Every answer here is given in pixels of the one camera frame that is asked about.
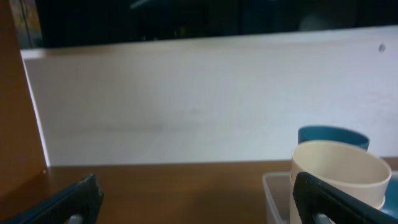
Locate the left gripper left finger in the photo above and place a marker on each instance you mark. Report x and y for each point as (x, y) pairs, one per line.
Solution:
(78, 203)

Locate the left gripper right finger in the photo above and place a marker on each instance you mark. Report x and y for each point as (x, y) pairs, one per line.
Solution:
(320, 202)

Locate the blue bowl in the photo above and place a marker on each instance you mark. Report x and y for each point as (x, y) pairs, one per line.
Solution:
(390, 206)

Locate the blue cup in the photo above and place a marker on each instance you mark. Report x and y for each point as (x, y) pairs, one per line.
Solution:
(331, 133)

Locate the cream cup back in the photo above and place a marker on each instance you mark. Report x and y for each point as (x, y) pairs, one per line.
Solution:
(348, 168)

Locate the clear plastic container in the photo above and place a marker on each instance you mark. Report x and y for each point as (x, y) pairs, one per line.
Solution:
(277, 189)

